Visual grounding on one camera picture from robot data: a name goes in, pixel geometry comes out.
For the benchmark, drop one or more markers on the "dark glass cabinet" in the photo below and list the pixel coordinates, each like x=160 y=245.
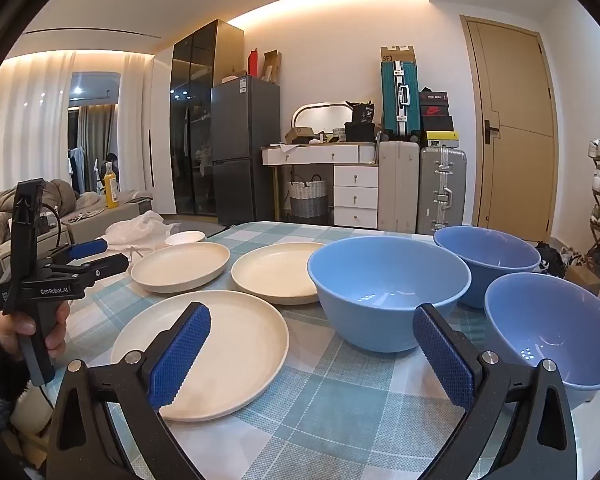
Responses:
x=190 y=110

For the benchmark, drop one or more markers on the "beige suitcase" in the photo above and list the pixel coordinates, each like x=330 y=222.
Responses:
x=397 y=185

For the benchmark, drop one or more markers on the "red black shoe box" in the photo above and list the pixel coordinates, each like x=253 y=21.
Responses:
x=435 y=111

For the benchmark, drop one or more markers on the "white plastic bag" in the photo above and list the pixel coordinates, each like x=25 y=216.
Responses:
x=135 y=230

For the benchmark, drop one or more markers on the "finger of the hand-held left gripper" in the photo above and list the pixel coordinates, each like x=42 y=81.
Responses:
x=85 y=249
x=100 y=265

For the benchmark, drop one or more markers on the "white sheer curtain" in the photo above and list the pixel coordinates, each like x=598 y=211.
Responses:
x=135 y=120
x=25 y=125

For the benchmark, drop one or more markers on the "woven laundry basket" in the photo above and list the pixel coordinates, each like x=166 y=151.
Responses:
x=307 y=200

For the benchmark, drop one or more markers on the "yellow bottle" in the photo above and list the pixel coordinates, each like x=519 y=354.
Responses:
x=111 y=190

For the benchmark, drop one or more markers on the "black storage basket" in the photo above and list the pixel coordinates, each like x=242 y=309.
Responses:
x=360 y=131

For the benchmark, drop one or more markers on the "white vanity desk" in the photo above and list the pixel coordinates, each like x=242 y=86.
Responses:
x=355 y=180

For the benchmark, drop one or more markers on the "small brown cardboard box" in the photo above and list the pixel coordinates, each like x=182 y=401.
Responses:
x=300 y=135

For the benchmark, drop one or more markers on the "tall cardboard box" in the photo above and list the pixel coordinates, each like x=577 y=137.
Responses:
x=397 y=54

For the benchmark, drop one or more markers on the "grey refrigerator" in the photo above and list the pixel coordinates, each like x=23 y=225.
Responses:
x=245 y=135

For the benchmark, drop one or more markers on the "cream round plate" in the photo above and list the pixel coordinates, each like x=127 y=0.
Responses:
x=230 y=340
x=180 y=266
x=275 y=272

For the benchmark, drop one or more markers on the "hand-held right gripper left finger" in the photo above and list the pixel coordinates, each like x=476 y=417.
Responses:
x=180 y=355

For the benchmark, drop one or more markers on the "oval gold-framed mirror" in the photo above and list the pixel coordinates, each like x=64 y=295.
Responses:
x=320 y=117

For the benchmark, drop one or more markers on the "grey sofa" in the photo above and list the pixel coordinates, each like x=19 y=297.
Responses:
x=100 y=220

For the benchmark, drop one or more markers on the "plain black box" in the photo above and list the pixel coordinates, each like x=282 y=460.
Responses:
x=437 y=124

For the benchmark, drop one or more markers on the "hanging clothes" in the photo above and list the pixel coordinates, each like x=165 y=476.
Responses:
x=77 y=165

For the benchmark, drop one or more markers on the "person's left hand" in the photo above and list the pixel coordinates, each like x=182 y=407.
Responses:
x=7 y=330

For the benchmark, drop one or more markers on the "silver suitcase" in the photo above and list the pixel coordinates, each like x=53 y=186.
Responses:
x=440 y=185

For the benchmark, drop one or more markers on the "tan wooden door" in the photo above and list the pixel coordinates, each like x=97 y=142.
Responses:
x=520 y=170

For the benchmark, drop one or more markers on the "plain cardboard box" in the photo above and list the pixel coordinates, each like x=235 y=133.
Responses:
x=582 y=280

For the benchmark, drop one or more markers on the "black printed bag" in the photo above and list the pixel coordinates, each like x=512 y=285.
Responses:
x=362 y=112

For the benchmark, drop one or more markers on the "open cardboard box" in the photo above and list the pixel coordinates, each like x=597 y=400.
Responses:
x=272 y=66

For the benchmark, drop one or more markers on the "small white bowl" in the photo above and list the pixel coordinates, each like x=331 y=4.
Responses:
x=185 y=238

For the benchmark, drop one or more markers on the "yellow black box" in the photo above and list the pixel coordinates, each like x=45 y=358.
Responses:
x=442 y=138

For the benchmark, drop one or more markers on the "grey puffer jacket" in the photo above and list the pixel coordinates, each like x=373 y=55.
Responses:
x=55 y=200

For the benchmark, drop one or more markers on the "teal suitcase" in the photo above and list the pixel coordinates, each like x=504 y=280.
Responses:
x=392 y=100

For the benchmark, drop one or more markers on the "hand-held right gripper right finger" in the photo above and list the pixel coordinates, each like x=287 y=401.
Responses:
x=442 y=355

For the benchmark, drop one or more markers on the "blue bowl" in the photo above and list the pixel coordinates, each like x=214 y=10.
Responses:
x=545 y=320
x=485 y=250
x=380 y=280

